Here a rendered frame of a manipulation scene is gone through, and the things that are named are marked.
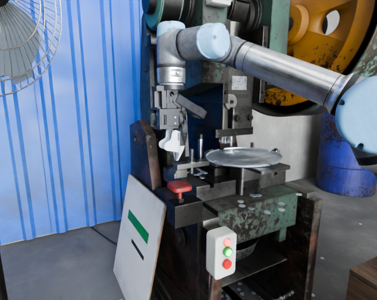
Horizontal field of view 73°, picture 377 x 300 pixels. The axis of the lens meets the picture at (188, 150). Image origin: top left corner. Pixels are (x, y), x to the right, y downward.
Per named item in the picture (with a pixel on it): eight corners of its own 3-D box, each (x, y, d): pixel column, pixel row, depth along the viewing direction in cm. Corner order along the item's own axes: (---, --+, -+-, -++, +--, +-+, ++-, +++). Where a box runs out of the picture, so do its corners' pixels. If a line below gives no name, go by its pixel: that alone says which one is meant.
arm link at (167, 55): (174, 16, 60) (148, 22, 65) (175, 65, 63) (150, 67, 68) (194, 24, 67) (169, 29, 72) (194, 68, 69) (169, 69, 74)
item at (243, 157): (247, 146, 119) (247, 144, 119) (299, 159, 94) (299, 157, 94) (192, 155, 106) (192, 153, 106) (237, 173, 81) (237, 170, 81)
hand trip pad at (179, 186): (193, 209, 76) (194, 185, 75) (175, 213, 73) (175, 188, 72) (182, 201, 82) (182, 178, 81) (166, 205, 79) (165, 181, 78)
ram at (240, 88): (259, 128, 101) (263, 49, 95) (228, 131, 94) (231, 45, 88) (232, 124, 116) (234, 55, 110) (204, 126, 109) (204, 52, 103)
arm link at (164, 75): (177, 70, 74) (191, 67, 67) (178, 86, 75) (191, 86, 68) (153, 68, 70) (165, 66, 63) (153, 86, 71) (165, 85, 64)
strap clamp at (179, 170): (210, 172, 106) (211, 148, 104) (174, 178, 98) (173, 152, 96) (203, 169, 111) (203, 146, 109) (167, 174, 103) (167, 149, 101)
